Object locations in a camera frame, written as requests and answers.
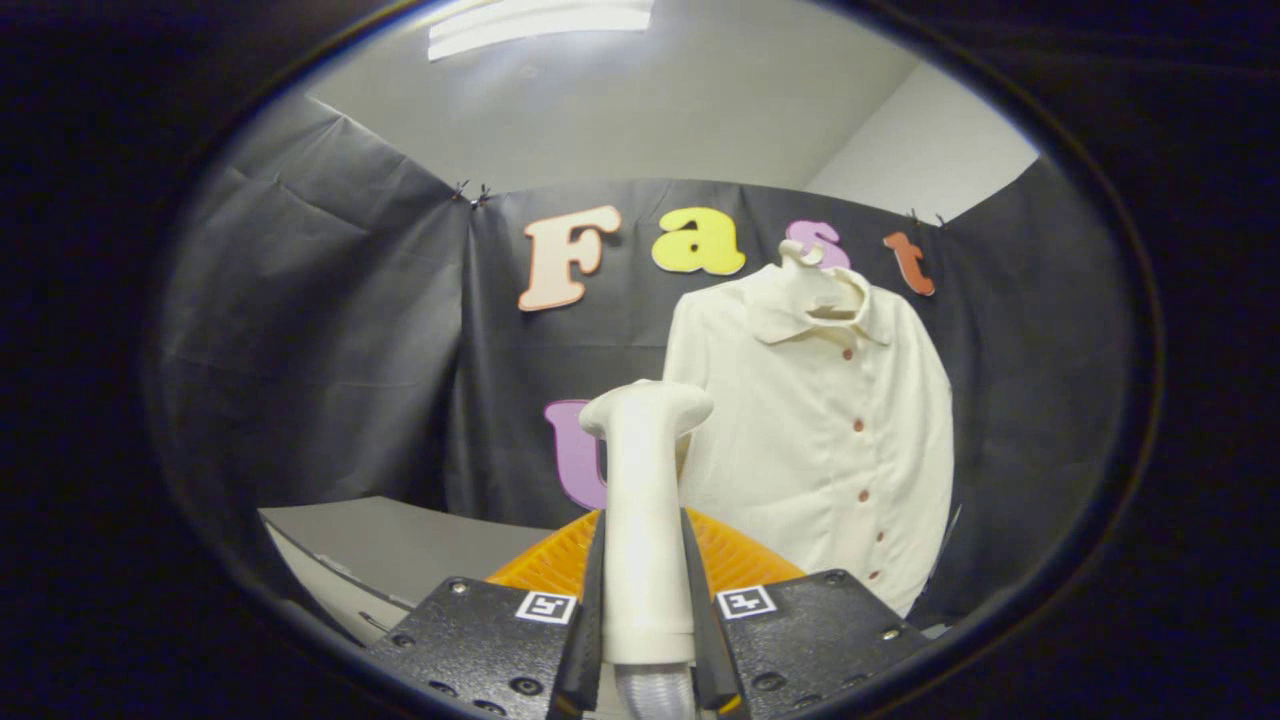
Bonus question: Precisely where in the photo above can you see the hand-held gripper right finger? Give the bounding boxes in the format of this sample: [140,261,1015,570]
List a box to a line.
[680,507,931,720]

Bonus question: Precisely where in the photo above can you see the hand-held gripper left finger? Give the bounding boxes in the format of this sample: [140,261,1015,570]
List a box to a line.
[365,508,608,720]

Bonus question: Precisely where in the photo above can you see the cream button shirt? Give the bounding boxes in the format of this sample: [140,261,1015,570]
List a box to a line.
[662,262,956,616]

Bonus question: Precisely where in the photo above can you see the white clothes hanger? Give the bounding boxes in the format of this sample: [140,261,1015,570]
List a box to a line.
[778,240,866,321]

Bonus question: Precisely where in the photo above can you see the grey cabinet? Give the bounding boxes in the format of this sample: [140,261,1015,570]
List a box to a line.
[258,495,556,646]

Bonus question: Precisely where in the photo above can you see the black backdrop cloth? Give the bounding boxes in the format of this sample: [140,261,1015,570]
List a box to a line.
[150,90,1146,641]

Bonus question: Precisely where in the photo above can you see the ceiling light panel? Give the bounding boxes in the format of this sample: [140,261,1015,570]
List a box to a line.
[428,0,656,61]

